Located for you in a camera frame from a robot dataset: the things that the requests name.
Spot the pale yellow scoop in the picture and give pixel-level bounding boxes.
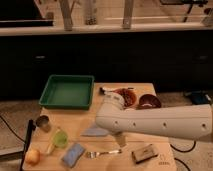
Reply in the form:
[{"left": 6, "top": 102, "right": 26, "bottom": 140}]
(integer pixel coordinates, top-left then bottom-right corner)
[{"left": 46, "top": 143, "right": 56, "bottom": 155}]

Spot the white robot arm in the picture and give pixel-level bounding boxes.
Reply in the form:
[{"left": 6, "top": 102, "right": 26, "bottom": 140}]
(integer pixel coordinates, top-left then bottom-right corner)
[{"left": 95, "top": 92, "right": 213, "bottom": 147}]

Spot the silver metal fork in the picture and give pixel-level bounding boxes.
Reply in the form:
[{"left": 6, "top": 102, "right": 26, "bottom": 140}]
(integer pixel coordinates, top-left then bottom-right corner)
[{"left": 85, "top": 149, "right": 122, "bottom": 159}]

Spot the green plastic cup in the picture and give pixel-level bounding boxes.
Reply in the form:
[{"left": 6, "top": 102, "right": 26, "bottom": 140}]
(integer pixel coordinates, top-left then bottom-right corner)
[{"left": 52, "top": 129, "right": 68, "bottom": 148}]

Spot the black rectangular scrub block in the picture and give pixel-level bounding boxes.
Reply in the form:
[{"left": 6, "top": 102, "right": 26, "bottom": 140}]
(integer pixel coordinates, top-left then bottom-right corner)
[{"left": 131, "top": 144, "right": 158, "bottom": 164}]

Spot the green plastic tray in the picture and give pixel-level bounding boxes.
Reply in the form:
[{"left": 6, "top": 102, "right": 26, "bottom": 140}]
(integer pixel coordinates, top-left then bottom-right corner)
[{"left": 39, "top": 75, "right": 94, "bottom": 110}]

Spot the black power cable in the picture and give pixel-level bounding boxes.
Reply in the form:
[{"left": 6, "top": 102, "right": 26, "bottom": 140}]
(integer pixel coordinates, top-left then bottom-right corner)
[{"left": 169, "top": 140, "right": 198, "bottom": 171}]

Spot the small metal cup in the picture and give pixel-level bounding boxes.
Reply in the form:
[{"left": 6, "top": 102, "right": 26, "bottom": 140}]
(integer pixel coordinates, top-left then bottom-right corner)
[{"left": 36, "top": 115, "right": 51, "bottom": 132}]

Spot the yellow onion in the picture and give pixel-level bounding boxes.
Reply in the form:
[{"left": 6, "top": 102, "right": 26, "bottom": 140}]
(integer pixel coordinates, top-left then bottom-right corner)
[{"left": 25, "top": 149, "right": 40, "bottom": 165}]

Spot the light blue towel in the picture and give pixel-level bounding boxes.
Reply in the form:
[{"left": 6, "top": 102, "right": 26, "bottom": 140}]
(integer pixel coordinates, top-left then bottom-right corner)
[{"left": 82, "top": 124, "right": 109, "bottom": 137}]

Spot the dark red bowl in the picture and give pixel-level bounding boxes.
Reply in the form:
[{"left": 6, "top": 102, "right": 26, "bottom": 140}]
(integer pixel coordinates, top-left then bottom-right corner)
[{"left": 138, "top": 94, "right": 162, "bottom": 109}]

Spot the orange bowl with food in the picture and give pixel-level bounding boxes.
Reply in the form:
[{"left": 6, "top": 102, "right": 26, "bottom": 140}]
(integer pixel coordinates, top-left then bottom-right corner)
[{"left": 116, "top": 88, "right": 136, "bottom": 107}]

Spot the blue sponge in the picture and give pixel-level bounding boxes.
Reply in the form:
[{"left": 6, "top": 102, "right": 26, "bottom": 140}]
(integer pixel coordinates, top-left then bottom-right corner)
[{"left": 62, "top": 143, "right": 85, "bottom": 168}]

